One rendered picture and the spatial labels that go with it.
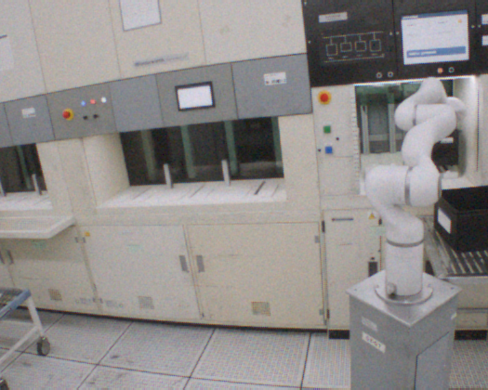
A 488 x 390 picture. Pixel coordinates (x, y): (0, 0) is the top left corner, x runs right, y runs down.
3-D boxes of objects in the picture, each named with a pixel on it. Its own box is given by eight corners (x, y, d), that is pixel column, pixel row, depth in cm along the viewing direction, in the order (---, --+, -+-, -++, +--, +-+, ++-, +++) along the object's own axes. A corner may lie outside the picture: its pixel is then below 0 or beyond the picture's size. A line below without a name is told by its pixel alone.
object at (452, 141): (415, 175, 201) (413, 113, 192) (409, 164, 220) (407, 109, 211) (461, 172, 195) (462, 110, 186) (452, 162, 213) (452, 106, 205)
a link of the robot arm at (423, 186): (386, 212, 121) (440, 216, 111) (381, 182, 114) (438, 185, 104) (416, 124, 150) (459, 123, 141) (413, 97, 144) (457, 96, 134)
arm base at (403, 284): (407, 312, 116) (409, 258, 111) (362, 290, 132) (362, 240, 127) (443, 288, 124) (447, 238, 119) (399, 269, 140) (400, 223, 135)
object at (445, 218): (432, 226, 171) (433, 189, 166) (491, 220, 167) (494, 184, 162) (455, 253, 145) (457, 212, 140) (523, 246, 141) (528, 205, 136)
